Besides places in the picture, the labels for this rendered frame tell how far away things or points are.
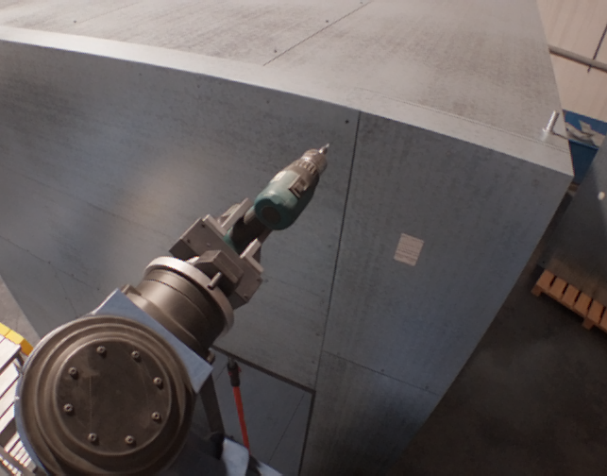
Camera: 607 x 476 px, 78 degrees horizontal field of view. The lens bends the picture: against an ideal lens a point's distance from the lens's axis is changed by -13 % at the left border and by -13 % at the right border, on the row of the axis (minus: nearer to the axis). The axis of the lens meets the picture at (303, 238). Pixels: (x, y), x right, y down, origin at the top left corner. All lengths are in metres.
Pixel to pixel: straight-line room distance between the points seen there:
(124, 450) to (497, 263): 0.77
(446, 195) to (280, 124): 0.36
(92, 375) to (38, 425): 0.06
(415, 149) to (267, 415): 2.88
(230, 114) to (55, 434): 0.72
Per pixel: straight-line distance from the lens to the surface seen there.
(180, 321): 0.51
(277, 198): 0.57
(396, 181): 0.86
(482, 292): 1.00
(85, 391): 0.42
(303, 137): 0.88
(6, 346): 1.72
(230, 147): 0.99
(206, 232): 0.61
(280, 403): 3.50
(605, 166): 4.93
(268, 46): 1.12
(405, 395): 1.42
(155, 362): 0.44
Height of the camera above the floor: 3.55
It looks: 43 degrees down
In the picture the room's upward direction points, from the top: 5 degrees clockwise
